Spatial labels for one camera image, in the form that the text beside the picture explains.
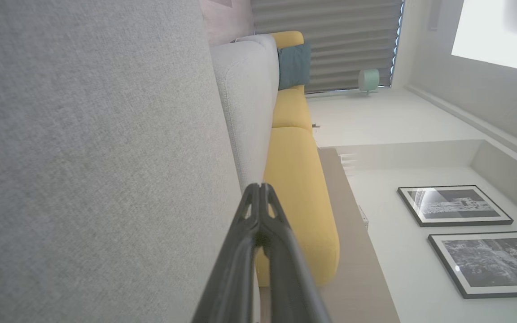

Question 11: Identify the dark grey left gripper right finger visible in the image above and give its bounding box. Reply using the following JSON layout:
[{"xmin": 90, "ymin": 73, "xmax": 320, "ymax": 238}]
[{"xmin": 261, "ymin": 183, "xmax": 331, "ymax": 323}]

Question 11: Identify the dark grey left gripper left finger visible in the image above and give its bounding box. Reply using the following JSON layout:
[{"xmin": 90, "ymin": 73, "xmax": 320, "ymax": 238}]
[{"xmin": 191, "ymin": 183, "xmax": 260, "ymax": 323}]

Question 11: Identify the long yellow sofa back cushion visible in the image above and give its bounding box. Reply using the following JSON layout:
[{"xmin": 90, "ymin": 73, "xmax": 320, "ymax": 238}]
[{"xmin": 255, "ymin": 127, "xmax": 341, "ymax": 288}]

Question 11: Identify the white slatted vent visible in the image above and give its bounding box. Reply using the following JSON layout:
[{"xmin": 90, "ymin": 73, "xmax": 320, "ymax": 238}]
[{"xmin": 339, "ymin": 153, "xmax": 359, "ymax": 176}]

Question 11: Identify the short yellow sofa back cushion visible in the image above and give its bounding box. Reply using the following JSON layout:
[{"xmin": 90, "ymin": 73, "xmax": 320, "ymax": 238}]
[{"xmin": 272, "ymin": 85, "xmax": 313, "ymax": 133}]

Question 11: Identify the rounded grey sofa seat cushion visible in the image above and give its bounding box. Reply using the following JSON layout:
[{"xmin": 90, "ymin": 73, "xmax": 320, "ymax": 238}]
[{"xmin": 210, "ymin": 34, "xmax": 280, "ymax": 191}]

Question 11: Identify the small black framed picture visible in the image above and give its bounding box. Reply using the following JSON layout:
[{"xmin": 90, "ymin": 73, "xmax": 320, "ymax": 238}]
[{"xmin": 397, "ymin": 185, "xmax": 514, "ymax": 227}]

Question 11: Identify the large black framed picture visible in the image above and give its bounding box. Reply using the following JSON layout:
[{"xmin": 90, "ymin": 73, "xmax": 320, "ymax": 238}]
[{"xmin": 428, "ymin": 231, "xmax": 517, "ymax": 299}]

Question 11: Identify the teal throw pillow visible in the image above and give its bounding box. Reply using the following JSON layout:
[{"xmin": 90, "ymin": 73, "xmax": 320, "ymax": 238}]
[{"xmin": 278, "ymin": 43, "xmax": 312, "ymax": 90}]

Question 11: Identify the mint green lamp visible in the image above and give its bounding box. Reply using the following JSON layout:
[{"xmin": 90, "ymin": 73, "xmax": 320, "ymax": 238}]
[{"xmin": 358, "ymin": 68, "xmax": 380, "ymax": 96}]

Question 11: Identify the yellow sofa armrest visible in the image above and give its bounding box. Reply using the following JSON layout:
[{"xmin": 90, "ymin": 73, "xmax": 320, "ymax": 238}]
[{"xmin": 270, "ymin": 31, "xmax": 305, "ymax": 49}]

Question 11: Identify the grey pleated curtain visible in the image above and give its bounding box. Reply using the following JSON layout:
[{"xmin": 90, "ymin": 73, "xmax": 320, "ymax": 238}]
[{"xmin": 252, "ymin": 0, "xmax": 403, "ymax": 93}]

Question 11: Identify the bright recessed ceiling light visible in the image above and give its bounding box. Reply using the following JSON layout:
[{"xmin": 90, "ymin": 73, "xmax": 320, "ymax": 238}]
[{"xmin": 451, "ymin": 0, "xmax": 517, "ymax": 76}]

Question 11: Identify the beige wooden wall ledge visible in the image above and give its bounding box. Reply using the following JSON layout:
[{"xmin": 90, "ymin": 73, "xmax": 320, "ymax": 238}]
[{"xmin": 318, "ymin": 148, "xmax": 400, "ymax": 323}]

